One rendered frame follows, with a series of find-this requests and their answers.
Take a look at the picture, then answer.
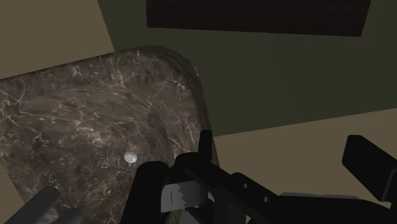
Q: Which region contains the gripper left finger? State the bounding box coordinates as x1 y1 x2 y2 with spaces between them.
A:
175 130 280 224

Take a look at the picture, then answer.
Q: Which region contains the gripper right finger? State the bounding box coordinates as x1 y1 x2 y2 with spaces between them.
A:
341 134 397 204

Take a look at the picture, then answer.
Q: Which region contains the black bottle with grey label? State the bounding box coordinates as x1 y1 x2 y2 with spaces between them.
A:
120 160 216 224

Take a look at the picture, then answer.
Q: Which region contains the brown marble sink basin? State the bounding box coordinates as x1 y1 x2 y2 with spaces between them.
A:
0 45 220 224

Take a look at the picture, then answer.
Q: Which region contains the grey metal faucet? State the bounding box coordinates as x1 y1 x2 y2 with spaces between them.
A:
5 185 82 224

